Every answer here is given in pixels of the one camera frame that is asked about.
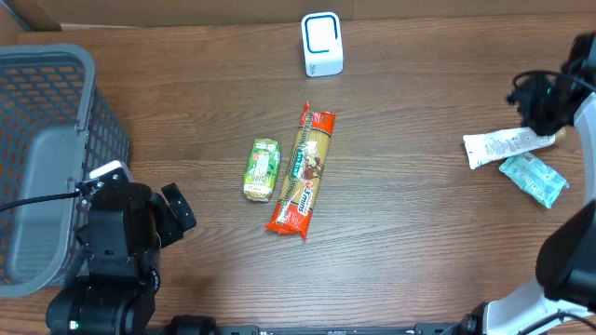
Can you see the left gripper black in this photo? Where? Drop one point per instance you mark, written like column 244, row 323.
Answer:
column 158, row 210

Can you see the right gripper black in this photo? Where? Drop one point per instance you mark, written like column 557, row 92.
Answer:
column 517, row 98

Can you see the teal snack packet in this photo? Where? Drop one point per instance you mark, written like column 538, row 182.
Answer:
column 534, row 177

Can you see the white Pantene tube gold cap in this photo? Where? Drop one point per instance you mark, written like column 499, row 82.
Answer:
column 482, row 149

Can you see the green yellow snack bar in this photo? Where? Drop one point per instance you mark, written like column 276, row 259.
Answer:
column 261, row 173

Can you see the spaghetti pack with red ends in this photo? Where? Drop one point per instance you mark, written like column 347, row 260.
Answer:
column 294, row 209

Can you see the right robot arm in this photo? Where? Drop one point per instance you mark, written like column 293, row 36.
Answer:
column 563, row 287

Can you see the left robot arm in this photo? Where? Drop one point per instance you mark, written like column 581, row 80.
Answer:
column 112, row 288

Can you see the white barcode scanner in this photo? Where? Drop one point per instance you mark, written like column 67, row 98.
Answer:
column 322, row 44

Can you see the grey plastic basket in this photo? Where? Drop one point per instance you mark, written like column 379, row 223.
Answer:
column 56, row 127

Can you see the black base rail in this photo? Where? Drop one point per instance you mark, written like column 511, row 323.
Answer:
column 326, row 330

